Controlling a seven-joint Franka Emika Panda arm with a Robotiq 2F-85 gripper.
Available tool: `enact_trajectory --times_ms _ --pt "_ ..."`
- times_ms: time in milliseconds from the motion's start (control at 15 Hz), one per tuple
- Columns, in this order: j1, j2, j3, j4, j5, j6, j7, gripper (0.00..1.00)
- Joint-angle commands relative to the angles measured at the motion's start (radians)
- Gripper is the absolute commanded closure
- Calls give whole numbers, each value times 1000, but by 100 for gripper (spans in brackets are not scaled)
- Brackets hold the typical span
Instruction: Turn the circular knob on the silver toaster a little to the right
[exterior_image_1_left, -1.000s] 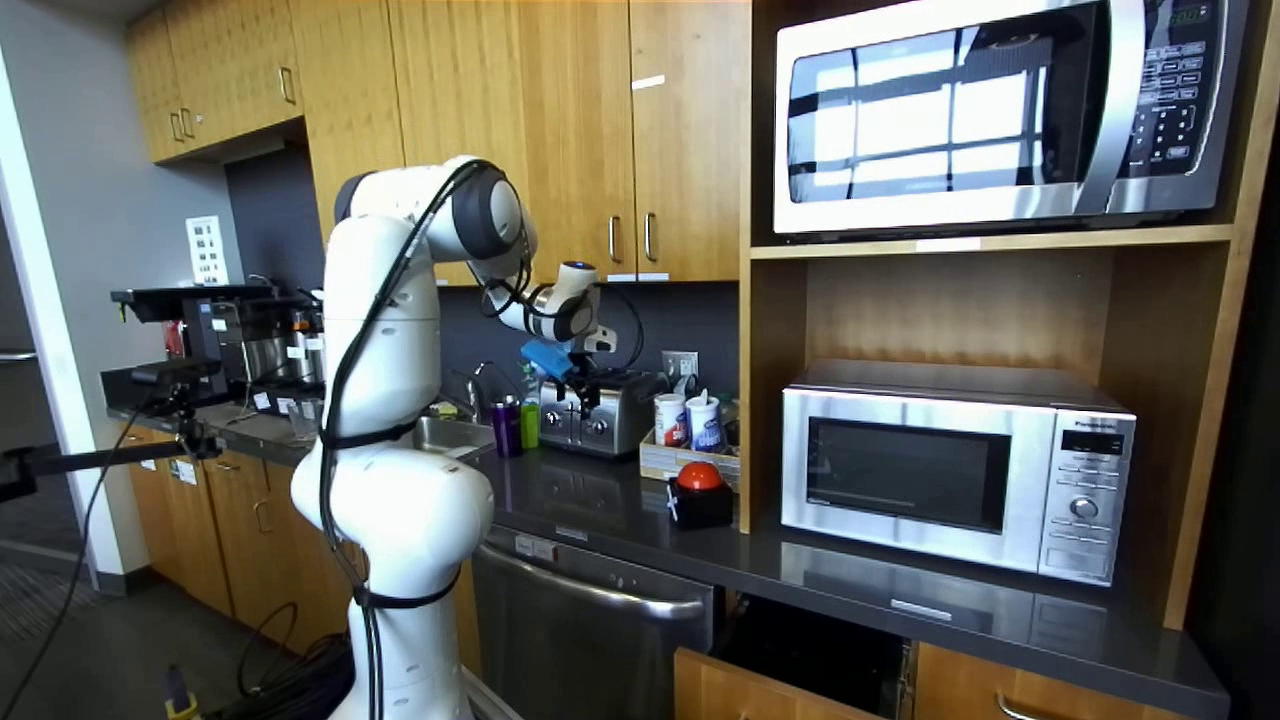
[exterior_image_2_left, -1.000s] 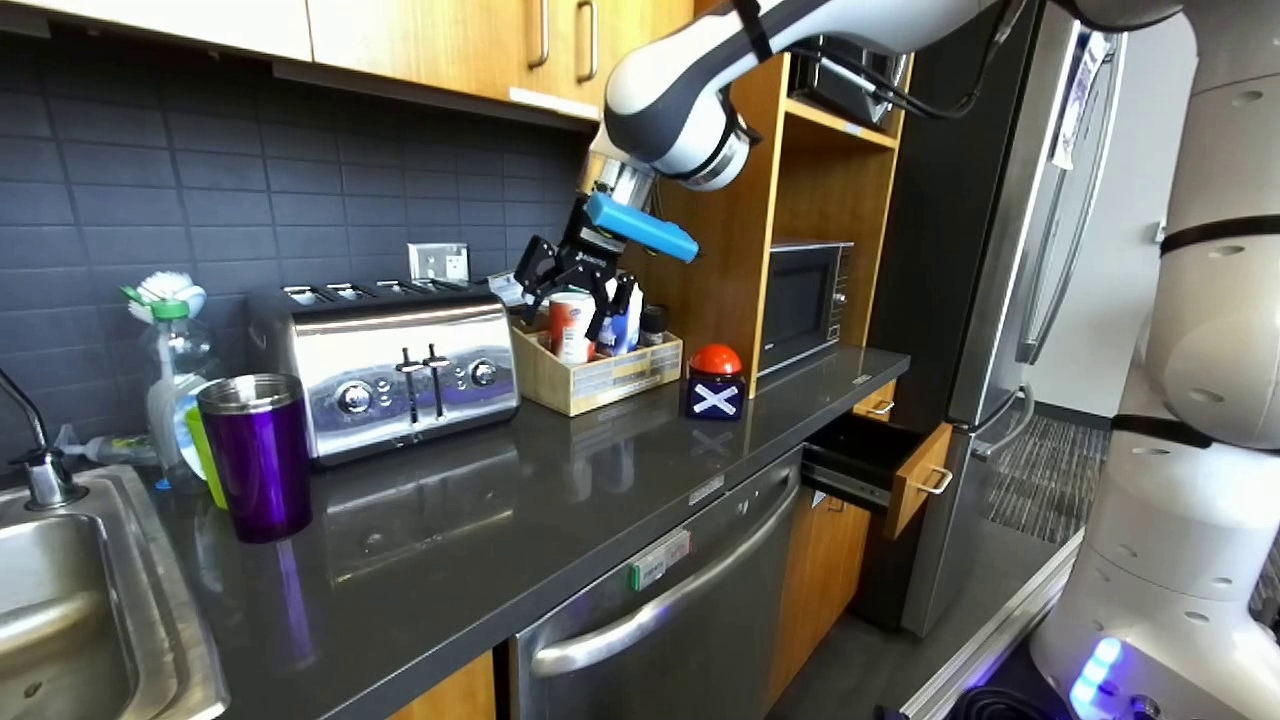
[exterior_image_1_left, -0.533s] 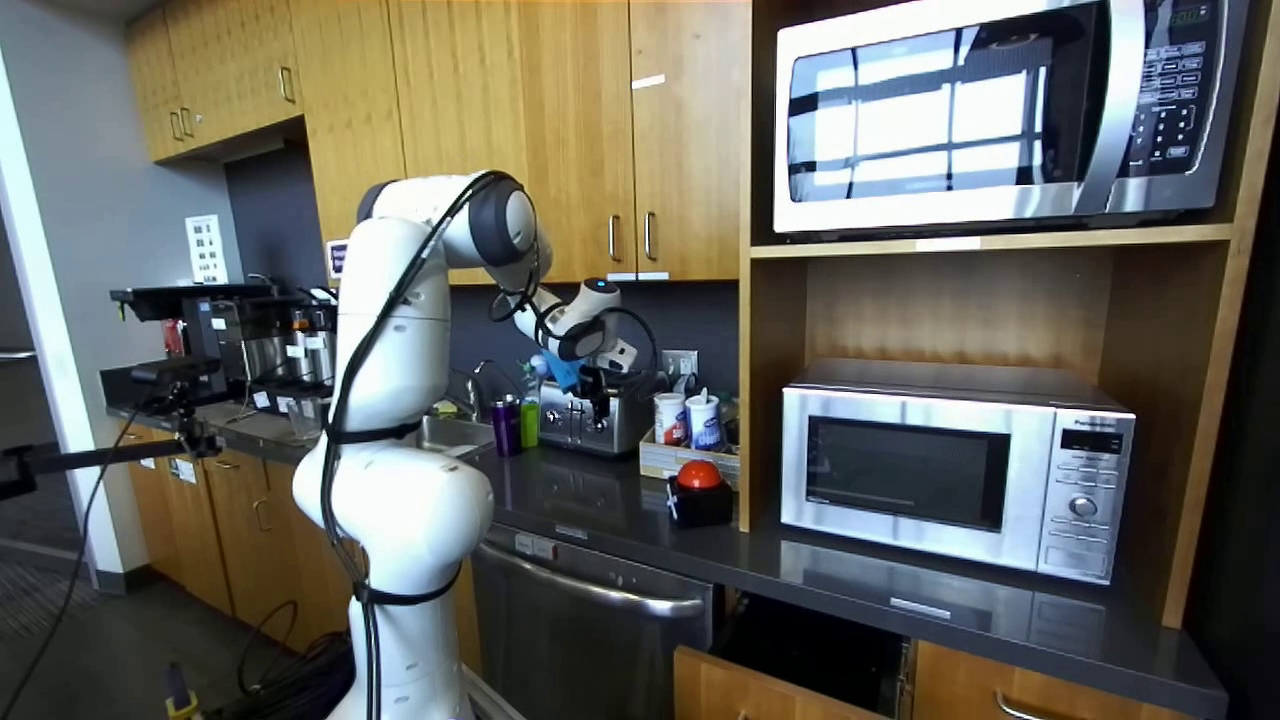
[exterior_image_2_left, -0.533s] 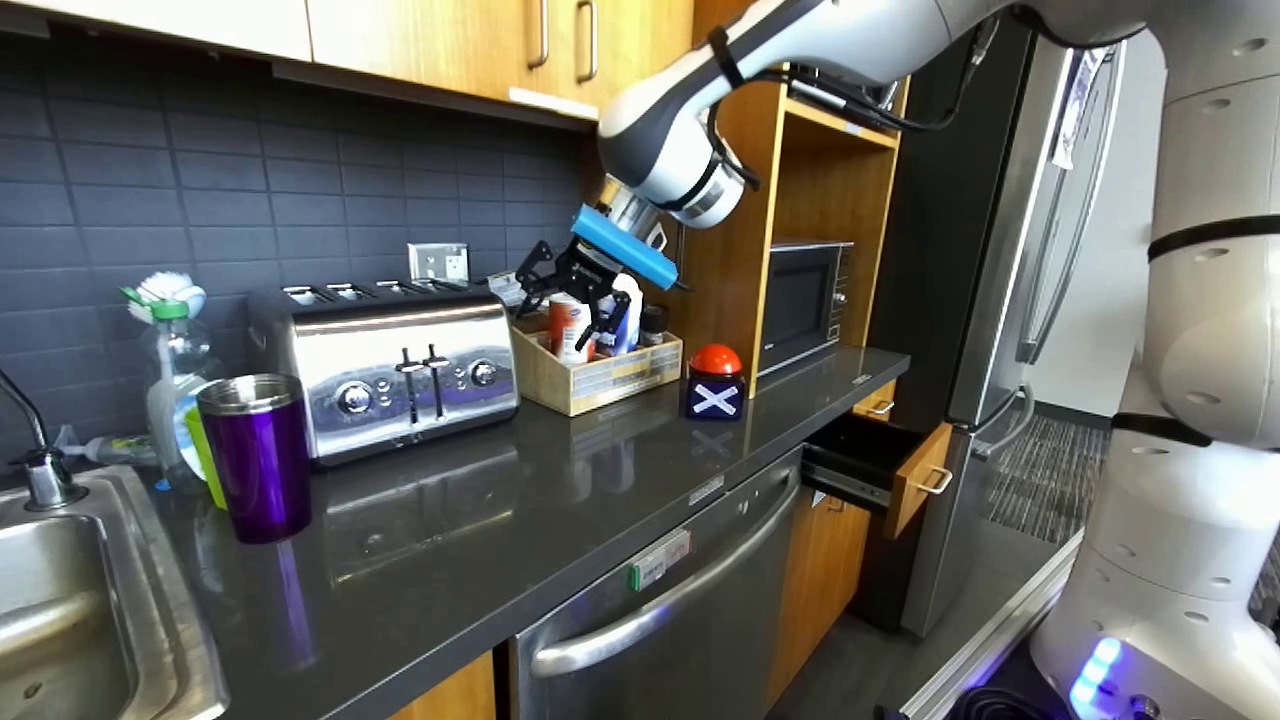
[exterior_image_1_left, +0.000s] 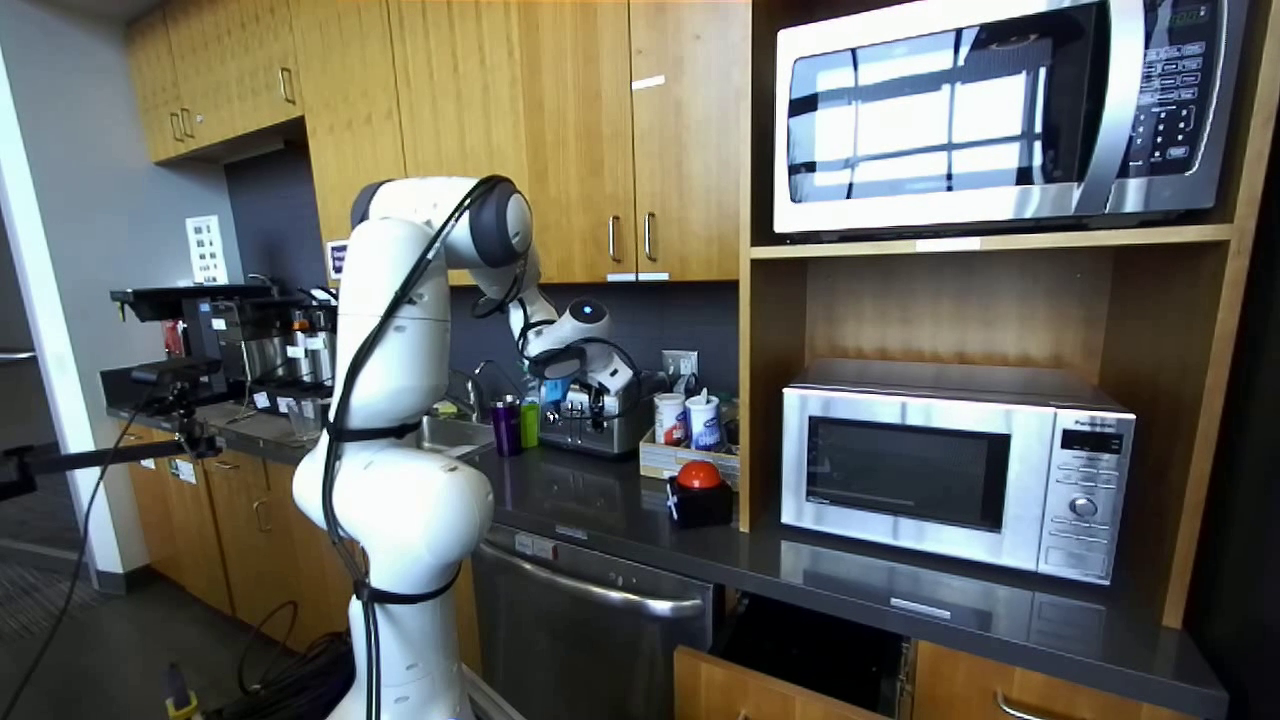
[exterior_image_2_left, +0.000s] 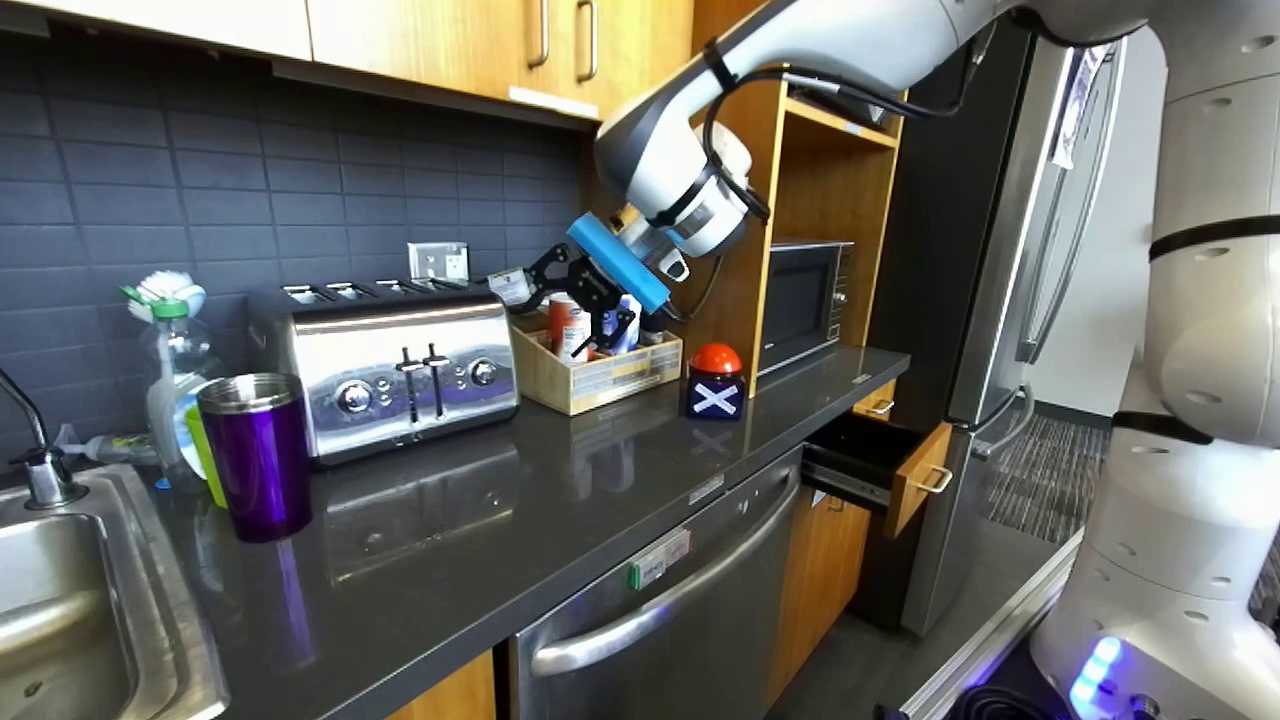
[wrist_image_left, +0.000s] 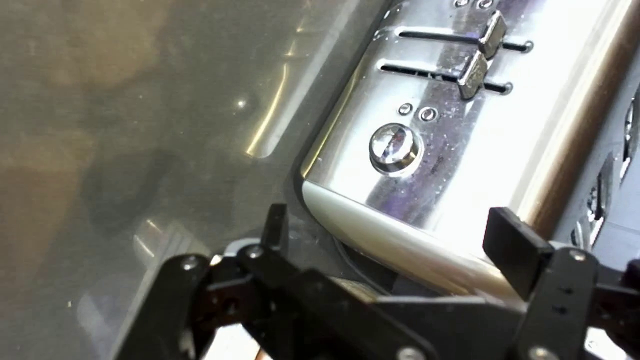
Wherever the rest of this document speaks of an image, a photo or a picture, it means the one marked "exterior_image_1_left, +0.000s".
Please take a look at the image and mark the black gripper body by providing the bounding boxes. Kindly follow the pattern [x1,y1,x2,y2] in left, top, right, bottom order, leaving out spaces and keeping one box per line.
[559,381,620,434]

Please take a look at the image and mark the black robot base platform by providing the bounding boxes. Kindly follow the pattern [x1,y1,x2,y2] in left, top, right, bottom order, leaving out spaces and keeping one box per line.
[204,638,359,720]

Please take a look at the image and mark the purple tumbler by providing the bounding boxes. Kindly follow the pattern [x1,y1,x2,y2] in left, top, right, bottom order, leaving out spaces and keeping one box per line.
[489,395,530,459]

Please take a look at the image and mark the white container blue print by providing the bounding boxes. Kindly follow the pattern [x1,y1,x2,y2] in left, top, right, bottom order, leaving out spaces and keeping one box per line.
[684,387,731,455]

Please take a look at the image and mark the steel sink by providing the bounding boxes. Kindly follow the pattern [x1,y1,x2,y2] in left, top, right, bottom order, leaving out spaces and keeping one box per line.
[421,412,493,451]

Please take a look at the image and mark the red button black box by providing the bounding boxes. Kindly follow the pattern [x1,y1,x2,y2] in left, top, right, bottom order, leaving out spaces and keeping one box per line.
[663,455,741,531]

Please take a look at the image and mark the steel dishwasher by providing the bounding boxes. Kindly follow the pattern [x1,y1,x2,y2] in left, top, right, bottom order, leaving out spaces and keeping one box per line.
[474,524,717,720]

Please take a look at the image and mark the wooden upper cabinets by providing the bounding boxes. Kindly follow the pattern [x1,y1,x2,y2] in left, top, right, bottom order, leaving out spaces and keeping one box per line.
[124,0,753,293]

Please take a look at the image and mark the wooden cabinets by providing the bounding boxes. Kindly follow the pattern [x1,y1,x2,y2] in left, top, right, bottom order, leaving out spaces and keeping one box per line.
[124,426,353,658]
[124,0,753,293]

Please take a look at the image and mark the silver coffee brewer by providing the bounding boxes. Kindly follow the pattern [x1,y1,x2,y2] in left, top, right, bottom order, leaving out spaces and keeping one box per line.
[261,285,344,419]

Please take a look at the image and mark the open wooden drawer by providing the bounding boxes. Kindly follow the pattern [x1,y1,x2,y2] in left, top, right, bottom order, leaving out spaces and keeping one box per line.
[672,592,913,720]

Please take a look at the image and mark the small silver microwave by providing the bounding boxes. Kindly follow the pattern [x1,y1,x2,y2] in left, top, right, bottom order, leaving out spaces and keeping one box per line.
[775,375,1142,592]

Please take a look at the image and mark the wooden lower cabinets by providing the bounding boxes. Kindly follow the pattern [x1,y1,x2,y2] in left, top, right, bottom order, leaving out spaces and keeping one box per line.
[124,426,353,658]

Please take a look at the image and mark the wooden shelf unit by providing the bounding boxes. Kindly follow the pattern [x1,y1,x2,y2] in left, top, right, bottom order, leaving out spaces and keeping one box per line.
[731,0,1280,632]

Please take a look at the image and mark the black coffee machine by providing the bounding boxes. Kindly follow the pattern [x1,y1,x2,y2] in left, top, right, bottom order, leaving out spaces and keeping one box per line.
[104,279,280,418]

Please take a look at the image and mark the closed wooden drawer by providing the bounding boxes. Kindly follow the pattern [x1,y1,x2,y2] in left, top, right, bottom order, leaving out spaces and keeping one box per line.
[913,638,1193,720]

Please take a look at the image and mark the large silver microwave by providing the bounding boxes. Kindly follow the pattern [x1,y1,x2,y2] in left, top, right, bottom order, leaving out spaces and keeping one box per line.
[771,0,1253,239]

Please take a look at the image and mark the curved dishwasher handle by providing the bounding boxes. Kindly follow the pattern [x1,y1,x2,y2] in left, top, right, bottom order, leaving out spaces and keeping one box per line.
[479,538,713,626]

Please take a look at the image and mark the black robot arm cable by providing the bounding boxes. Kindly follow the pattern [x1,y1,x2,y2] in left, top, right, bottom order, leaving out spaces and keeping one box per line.
[321,171,522,720]

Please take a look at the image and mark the white wall panel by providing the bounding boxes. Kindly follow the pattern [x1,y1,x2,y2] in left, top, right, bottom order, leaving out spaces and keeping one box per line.
[185,211,236,287]

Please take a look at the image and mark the black camera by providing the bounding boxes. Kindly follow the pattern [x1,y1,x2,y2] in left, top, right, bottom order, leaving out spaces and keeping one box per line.
[96,357,236,419]

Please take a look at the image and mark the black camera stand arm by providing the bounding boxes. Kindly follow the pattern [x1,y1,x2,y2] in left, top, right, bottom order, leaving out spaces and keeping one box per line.
[0,436,226,509]

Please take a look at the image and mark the closed drawer handle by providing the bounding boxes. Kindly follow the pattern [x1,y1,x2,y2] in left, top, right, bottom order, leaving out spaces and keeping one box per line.
[993,694,1060,720]

